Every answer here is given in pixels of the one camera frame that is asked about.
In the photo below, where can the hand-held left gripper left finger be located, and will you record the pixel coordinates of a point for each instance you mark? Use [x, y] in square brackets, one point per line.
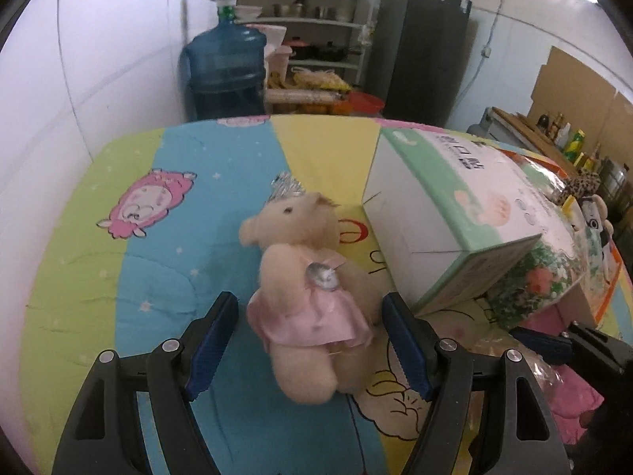
[212, 346]

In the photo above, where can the black white plush toy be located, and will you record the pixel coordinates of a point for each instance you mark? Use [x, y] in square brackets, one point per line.
[591, 217]

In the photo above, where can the pink white plastic container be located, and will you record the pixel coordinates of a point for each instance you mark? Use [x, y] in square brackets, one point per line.
[279, 62]

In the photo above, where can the white bowl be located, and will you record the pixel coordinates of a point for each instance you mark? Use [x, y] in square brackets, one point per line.
[247, 11]

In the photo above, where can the colourful cartoon printed blanket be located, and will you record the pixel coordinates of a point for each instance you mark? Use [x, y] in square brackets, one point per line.
[173, 267]

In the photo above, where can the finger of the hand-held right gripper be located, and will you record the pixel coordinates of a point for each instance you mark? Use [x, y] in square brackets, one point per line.
[541, 344]

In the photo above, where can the wooden boards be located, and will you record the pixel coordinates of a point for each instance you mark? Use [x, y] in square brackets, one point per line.
[519, 128]

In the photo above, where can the pink cloth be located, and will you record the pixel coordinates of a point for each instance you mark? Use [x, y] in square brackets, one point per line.
[573, 396]

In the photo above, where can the dark grey fridge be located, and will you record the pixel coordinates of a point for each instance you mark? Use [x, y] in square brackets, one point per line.
[420, 49]

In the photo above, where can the black wok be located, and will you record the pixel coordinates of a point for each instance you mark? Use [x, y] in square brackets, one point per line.
[331, 52]

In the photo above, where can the white metal shelf rack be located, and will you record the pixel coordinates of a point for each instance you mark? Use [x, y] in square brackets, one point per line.
[316, 23]

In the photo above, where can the red plastic basin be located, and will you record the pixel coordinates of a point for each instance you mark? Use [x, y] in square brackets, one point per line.
[366, 101]

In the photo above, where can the yellow green bottle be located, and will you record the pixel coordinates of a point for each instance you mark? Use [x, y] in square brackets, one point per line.
[574, 142]

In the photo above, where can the teddy bear pink dress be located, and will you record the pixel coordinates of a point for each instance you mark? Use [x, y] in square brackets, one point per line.
[301, 217]

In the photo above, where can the white wall socket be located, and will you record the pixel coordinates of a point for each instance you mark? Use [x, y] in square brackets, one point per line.
[487, 50]

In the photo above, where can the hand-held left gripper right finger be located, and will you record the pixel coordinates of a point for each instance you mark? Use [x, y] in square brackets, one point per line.
[403, 346]

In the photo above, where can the floral tissue pack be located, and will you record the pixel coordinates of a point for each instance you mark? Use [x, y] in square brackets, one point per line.
[544, 267]

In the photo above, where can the red lid cooking pot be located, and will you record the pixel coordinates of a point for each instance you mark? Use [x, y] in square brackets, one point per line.
[301, 49]

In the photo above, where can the metal pot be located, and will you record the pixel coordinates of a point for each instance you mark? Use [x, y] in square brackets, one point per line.
[324, 12]

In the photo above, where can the leopard print scrunchie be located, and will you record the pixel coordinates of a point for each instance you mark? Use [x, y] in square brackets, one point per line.
[581, 185]

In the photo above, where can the blue water jug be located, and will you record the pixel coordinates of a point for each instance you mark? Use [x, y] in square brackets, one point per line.
[222, 59]

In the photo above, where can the green white tissue box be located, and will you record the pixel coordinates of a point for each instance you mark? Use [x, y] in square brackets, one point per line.
[420, 217]

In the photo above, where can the brown cardboard sheets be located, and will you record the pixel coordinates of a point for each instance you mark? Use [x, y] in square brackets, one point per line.
[573, 84]

